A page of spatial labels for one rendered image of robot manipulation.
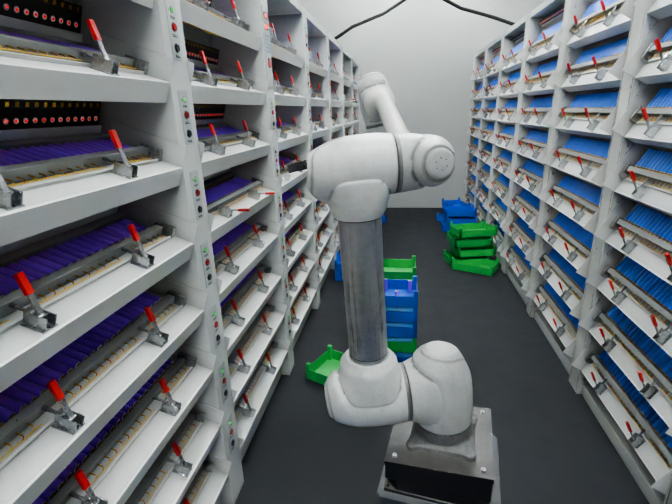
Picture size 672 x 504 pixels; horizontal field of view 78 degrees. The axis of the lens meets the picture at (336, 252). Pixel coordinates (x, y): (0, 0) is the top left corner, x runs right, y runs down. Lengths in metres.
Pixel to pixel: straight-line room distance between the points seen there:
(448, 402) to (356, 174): 0.63
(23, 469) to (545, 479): 1.46
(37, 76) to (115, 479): 0.73
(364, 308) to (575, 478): 1.04
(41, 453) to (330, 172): 0.68
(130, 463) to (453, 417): 0.76
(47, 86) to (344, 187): 0.52
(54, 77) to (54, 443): 0.57
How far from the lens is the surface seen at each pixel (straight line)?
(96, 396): 0.92
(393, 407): 1.14
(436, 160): 0.87
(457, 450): 1.26
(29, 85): 0.77
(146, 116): 1.10
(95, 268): 0.92
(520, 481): 1.70
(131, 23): 1.12
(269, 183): 1.74
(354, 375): 1.08
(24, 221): 0.73
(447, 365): 1.13
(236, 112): 1.76
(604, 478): 1.81
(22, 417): 0.86
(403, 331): 2.02
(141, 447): 1.07
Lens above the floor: 1.19
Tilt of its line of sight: 19 degrees down
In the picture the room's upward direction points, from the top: 2 degrees counter-clockwise
